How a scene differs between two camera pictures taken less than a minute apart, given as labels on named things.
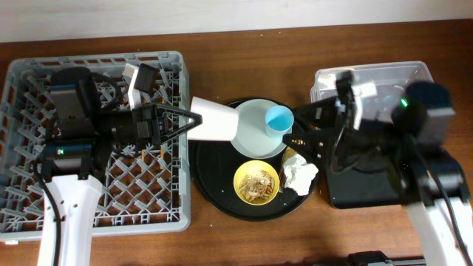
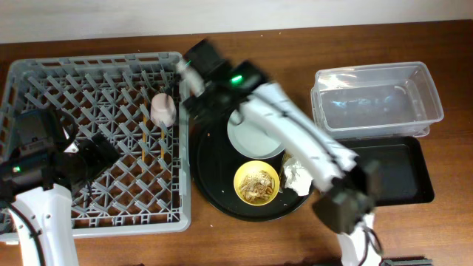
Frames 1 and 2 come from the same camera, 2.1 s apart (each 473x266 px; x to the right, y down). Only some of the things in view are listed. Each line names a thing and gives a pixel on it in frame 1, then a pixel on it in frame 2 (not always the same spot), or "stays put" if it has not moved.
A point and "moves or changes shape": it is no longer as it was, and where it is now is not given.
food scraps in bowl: [257, 186] stays put
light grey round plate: [252, 140] stays put
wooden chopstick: [162, 158] stays put
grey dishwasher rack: [146, 191] stays put
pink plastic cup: [219, 123] moves or changes shape
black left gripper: [150, 125] to [102, 148]
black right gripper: [342, 123] to [199, 105]
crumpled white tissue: [298, 174] stays put
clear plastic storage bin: [375, 87] stays put
